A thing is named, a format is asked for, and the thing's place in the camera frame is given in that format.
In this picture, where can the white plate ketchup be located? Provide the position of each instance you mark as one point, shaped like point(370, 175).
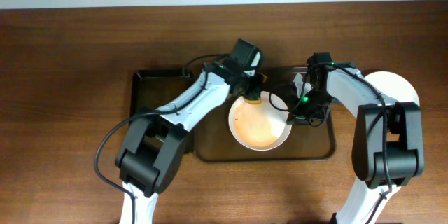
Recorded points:
point(394, 86)
point(261, 126)

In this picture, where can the small black water tray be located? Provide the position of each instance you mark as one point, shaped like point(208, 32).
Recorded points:
point(156, 87)

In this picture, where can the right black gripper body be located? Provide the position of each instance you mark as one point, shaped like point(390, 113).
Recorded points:
point(306, 113)

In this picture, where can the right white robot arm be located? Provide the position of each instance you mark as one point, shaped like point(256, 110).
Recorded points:
point(388, 146)

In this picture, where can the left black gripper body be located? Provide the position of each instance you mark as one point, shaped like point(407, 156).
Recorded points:
point(243, 86)

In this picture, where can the white plate ketchup front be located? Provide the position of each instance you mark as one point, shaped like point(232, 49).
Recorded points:
point(394, 86)

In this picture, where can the white plate ketchup back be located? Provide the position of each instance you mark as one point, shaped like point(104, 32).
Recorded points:
point(261, 126)

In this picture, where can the yellow green sponge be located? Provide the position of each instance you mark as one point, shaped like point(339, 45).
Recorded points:
point(253, 98)

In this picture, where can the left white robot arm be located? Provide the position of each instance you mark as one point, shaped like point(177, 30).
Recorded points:
point(151, 152)

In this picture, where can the large brown serving tray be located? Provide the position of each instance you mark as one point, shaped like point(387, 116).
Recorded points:
point(214, 142)

